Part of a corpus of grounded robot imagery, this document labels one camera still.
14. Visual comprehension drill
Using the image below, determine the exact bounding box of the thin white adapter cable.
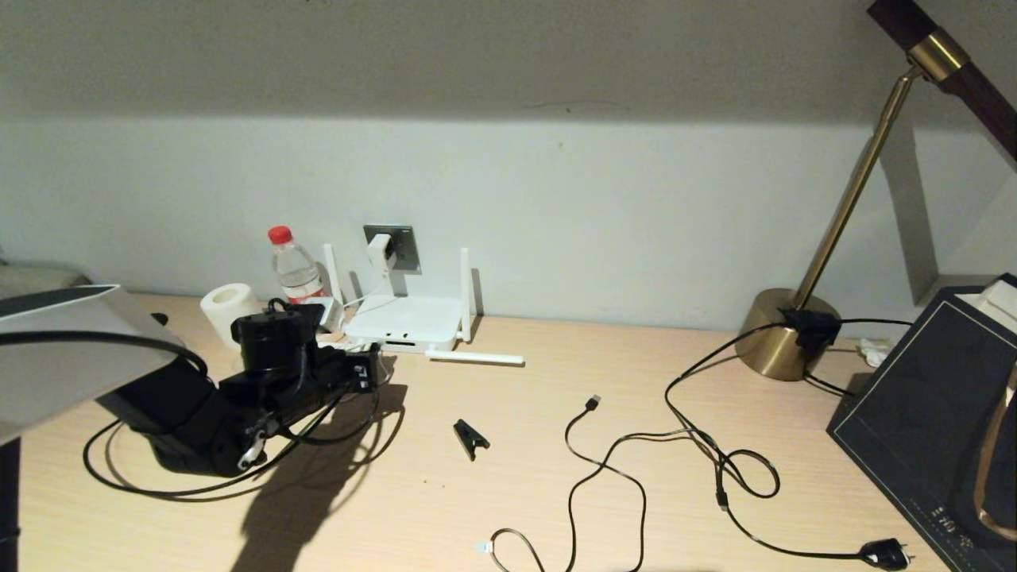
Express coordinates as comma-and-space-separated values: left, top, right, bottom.
342, 270, 392, 315

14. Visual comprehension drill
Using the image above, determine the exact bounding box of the white power adapter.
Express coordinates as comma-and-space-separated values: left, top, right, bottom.
367, 232, 395, 276

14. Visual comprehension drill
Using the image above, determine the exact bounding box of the black ethernet cable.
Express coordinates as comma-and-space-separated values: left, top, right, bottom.
82, 350, 398, 500

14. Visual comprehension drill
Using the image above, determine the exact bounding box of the white router with four antennas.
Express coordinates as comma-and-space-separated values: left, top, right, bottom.
323, 243, 527, 366

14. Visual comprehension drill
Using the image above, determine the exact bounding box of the clear water bottle red cap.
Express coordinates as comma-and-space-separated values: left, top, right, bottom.
268, 226, 327, 304

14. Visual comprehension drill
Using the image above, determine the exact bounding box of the white paper roll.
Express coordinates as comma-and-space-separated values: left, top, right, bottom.
200, 284, 265, 350

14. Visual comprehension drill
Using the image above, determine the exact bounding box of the small black clip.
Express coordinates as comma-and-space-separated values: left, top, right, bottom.
454, 418, 491, 461

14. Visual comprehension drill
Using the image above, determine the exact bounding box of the brass desk lamp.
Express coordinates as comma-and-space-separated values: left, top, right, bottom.
735, 0, 1017, 381

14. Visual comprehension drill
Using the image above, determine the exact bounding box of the white box inside bag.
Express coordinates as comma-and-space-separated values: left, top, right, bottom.
952, 280, 1017, 334

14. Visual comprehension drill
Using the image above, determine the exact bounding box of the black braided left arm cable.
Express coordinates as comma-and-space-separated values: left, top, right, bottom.
262, 350, 382, 446

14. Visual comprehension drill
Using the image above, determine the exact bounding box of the grey metal wall socket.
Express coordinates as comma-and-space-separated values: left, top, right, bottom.
364, 225, 422, 272

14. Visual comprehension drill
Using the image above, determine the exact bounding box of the black cable with white tip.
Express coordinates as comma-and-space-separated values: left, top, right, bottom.
477, 526, 549, 572

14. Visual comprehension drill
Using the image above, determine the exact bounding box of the black USB cable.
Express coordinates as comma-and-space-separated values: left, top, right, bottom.
564, 395, 728, 572

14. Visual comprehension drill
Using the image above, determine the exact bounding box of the black plastic connector block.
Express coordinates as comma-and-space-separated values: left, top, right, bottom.
777, 308, 841, 360

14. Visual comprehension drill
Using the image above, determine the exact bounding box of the black lamp power cord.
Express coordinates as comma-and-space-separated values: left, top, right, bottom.
664, 318, 915, 570

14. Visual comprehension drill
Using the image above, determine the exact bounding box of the dark gift bag brown handle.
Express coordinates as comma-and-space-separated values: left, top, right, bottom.
826, 274, 1017, 572

